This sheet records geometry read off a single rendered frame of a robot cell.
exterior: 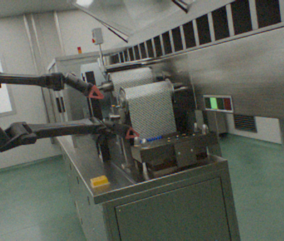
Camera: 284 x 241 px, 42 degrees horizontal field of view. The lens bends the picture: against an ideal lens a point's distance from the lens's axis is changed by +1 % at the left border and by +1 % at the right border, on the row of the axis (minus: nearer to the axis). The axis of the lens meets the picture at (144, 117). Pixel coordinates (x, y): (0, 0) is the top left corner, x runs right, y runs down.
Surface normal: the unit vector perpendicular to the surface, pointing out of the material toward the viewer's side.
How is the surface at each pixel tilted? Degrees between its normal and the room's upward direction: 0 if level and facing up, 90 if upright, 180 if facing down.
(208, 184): 90
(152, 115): 90
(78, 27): 90
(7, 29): 90
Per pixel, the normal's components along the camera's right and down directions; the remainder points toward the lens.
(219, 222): 0.29, 0.07
